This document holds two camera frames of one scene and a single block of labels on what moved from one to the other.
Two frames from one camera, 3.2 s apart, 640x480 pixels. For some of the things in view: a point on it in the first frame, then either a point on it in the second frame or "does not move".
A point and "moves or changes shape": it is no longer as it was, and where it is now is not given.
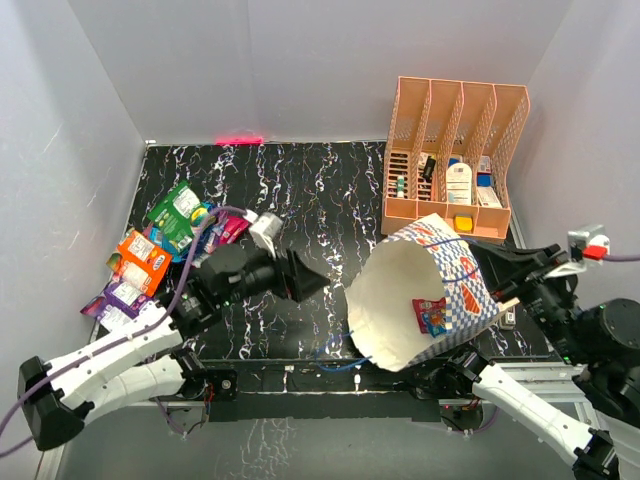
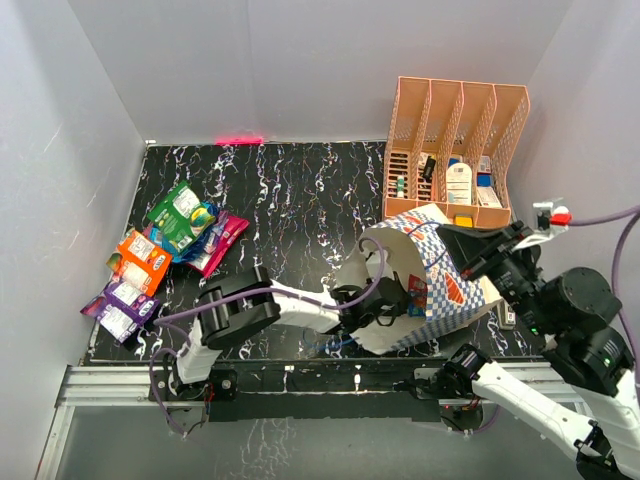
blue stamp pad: (484, 180) does not move
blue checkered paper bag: (428, 260) moves or changes shape
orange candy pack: (143, 263) does not move
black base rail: (331, 391) does not move
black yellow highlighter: (430, 165) does not move
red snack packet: (431, 316) → (417, 296)
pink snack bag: (234, 230) does not move
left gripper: (294, 279) → (400, 307)
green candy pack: (173, 218) does not move
